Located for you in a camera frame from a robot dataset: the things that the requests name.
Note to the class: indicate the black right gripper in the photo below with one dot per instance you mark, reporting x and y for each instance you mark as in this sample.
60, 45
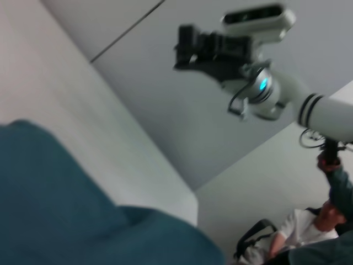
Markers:
229, 66

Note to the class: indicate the teal T-shirt with FREE print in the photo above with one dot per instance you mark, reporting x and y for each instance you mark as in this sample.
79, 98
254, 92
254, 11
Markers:
69, 207

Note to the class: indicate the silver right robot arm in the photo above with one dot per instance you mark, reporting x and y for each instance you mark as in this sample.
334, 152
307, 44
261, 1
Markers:
317, 107

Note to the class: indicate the forearm in dark teal sleeve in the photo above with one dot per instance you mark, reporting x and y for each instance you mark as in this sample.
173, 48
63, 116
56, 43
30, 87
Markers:
342, 190

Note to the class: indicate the person in white shirt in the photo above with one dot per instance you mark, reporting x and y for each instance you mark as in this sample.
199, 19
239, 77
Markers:
303, 232

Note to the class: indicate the bystander hand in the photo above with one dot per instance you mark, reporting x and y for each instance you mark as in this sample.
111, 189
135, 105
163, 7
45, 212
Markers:
328, 163

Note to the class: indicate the dark teal garment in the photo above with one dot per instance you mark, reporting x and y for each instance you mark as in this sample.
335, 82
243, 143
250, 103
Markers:
322, 252

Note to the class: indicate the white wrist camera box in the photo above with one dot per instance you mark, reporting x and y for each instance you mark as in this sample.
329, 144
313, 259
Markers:
256, 20

